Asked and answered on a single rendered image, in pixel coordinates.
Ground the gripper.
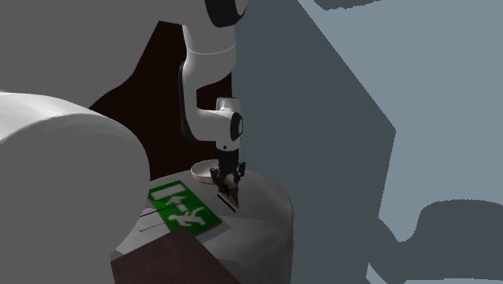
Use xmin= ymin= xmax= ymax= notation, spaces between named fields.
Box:
xmin=210 ymin=148 xmax=247 ymax=186

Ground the dark red wedge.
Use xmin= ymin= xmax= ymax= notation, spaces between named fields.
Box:
xmin=218 ymin=178 xmax=240 ymax=209

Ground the white bowl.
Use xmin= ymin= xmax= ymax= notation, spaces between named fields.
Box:
xmin=190 ymin=158 xmax=221 ymax=185

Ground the black thin stick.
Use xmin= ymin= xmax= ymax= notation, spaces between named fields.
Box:
xmin=216 ymin=193 xmax=237 ymax=214

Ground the green sign with white figure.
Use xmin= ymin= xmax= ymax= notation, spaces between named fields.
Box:
xmin=148 ymin=180 xmax=222 ymax=236

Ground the long thin black rod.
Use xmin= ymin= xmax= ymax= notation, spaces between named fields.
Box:
xmin=139 ymin=199 xmax=188 ymax=218

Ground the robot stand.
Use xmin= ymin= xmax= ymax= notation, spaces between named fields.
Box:
xmin=110 ymin=227 xmax=242 ymax=284

